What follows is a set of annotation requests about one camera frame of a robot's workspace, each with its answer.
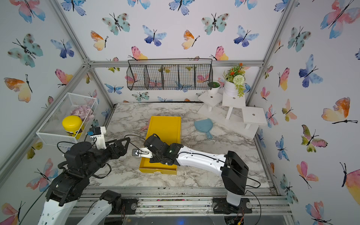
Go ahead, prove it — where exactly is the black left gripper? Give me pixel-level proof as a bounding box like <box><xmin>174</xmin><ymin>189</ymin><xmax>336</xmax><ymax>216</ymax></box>
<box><xmin>84</xmin><ymin>136</ymin><xmax>131</xmax><ymax>178</ymax></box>

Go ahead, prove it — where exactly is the yellow plastic drawer box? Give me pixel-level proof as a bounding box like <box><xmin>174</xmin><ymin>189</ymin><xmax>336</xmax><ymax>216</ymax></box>
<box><xmin>139</xmin><ymin>116</ymin><xmax>182</xmax><ymax>175</ymax></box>

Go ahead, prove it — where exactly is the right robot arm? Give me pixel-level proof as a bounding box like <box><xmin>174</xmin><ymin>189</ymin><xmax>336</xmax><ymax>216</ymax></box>
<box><xmin>133</xmin><ymin>134</ymin><xmax>249</xmax><ymax>215</ymax></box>

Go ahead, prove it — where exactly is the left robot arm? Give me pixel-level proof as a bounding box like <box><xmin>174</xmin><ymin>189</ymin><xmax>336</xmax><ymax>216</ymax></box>
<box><xmin>38</xmin><ymin>137</ymin><xmax>130</xmax><ymax>225</ymax></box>

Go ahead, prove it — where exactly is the pink flower bunch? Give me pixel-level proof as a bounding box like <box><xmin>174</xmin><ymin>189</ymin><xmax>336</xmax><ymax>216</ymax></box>
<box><xmin>70</xmin><ymin>105</ymin><xmax>95</xmax><ymax>122</ymax></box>

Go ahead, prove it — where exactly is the blue plastic dustpan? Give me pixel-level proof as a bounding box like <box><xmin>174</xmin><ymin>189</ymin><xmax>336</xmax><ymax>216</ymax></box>
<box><xmin>194</xmin><ymin>119</ymin><xmax>213</xmax><ymax>140</ymax></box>

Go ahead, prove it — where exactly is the yellow lidded jar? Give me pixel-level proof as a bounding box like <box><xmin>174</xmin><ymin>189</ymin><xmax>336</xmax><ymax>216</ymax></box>
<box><xmin>62</xmin><ymin>115</ymin><xmax>84</xmax><ymax>140</ymax></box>

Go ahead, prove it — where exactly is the white stepped plant stand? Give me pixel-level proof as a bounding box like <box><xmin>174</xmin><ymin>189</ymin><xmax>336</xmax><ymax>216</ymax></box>
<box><xmin>198</xmin><ymin>92</ymin><xmax>267</xmax><ymax>139</ymax></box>

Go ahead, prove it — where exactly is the small white pot green plant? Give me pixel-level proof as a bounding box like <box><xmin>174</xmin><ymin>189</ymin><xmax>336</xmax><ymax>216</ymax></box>
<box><xmin>207</xmin><ymin>82</ymin><xmax>220</xmax><ymax>96</ymax></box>

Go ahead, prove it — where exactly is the white pot with flowers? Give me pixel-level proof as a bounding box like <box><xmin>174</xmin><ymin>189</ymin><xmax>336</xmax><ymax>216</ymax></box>
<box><xmin>223</xmin><ymin>63</ymin><xmax>246</xmax><ymax>97</ymax></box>

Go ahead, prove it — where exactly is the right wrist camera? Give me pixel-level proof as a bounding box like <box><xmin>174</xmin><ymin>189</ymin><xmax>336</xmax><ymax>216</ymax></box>
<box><xmin>132</xmin><ymin>148</ymin><xmax>153</xmax><ymax>158</ymax></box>

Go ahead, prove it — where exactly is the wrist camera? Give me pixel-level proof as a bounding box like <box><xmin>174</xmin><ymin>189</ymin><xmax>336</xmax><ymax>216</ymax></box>
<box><xmin>87</xmin><ymin>127</ymin><xmax>107</xmax><ymax>149</ymax></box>
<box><xmin>132</xmin><ymin>148</ymin><xmax>153</xmax><ymax>158</ymax></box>

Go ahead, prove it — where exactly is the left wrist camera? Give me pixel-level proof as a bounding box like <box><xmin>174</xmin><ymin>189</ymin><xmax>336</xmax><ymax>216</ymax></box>
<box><xmin>87</xmin><ymin>127</ymin><xmax>107</xmax><ymax>149</ymax></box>

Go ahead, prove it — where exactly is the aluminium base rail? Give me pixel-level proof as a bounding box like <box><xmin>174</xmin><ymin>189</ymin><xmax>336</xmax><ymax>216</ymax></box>
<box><xmin>70</xmin><ymin>186</ymin><xmax>293</xmax><ymax>217</ymax></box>

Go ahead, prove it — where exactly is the white wire mesh basket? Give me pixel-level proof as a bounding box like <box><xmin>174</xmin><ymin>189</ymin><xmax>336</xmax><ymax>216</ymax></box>
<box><xmin>36</xmin><ymin>93</ymin><xmax>98</xmax><ymax>147</ymax></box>

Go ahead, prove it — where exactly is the black wire wall basket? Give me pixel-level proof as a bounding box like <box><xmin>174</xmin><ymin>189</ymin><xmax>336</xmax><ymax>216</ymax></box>
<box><xmin>125</xmin><ymin>58</ymin><xmax>213</xmax><ymax>92</ymax></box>

